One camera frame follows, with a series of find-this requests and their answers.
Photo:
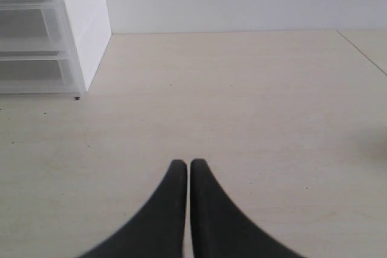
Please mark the clear wide drawer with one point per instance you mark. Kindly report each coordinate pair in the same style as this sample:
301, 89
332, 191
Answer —
31, 31
36, 77

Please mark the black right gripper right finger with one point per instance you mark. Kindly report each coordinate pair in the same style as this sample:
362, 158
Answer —
219, 228

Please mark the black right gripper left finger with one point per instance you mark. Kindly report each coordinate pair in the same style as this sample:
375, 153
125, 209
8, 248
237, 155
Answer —
157, 229

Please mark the clear bottom wide drawer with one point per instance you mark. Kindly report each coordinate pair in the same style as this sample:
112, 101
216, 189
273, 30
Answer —
36, 77

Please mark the white plastic drawer cabinet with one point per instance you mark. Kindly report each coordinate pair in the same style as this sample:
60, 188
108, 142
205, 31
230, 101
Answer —
86, 31

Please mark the clear middle wide drawer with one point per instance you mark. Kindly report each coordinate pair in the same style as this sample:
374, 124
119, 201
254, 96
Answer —
31, 31

